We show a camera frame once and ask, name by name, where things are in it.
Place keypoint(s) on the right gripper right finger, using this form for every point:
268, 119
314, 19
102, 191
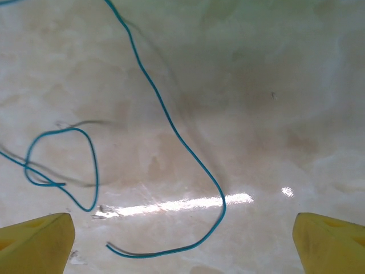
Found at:
333, 248

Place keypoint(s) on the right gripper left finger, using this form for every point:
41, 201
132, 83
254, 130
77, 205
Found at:
37, 245

